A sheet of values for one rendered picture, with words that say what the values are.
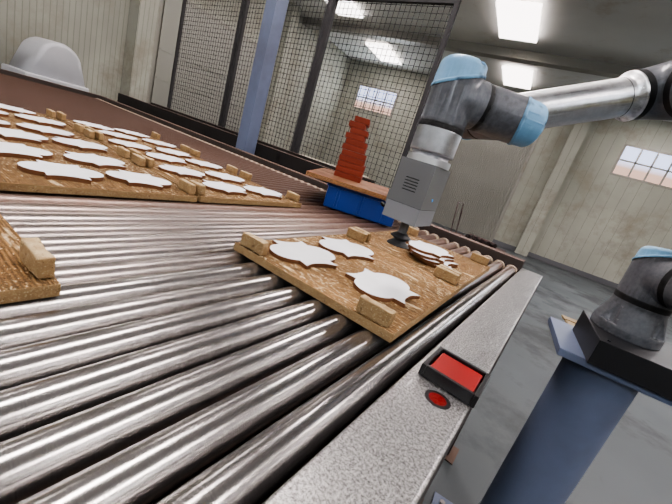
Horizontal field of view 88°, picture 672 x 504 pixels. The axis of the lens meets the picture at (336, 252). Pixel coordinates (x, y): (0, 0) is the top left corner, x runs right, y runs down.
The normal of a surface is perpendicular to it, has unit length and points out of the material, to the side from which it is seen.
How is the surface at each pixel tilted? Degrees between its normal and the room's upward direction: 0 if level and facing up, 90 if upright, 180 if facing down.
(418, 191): 90
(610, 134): 90
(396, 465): 0
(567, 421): 90
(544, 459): 90
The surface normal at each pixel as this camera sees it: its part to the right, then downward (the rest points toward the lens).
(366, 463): 0.29, -0.92
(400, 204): -0.54, 0.08
